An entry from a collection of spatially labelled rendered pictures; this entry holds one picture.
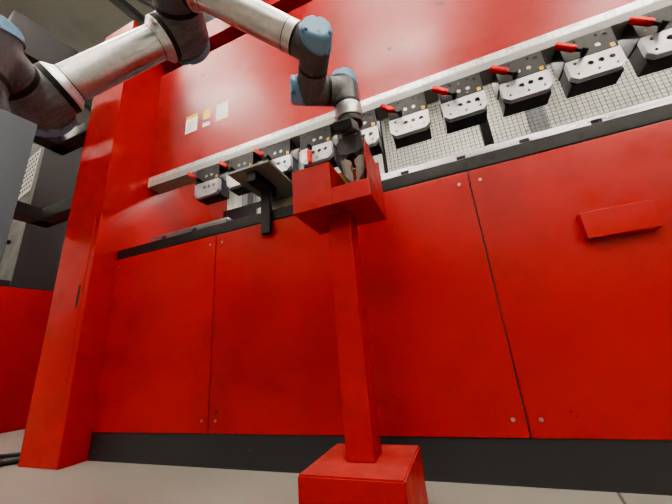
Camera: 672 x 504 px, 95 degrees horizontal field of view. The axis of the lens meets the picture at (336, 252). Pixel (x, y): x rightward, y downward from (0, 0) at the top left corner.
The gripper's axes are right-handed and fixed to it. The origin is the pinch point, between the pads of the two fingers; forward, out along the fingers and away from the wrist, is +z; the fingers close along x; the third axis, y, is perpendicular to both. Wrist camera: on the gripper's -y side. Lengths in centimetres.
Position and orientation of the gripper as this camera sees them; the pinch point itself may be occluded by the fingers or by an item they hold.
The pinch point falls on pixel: (356, 184)
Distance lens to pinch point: 81.0
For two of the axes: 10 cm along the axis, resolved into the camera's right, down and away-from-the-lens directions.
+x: -9.3, 1.8, 3.3
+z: 1.1, 9.7, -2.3
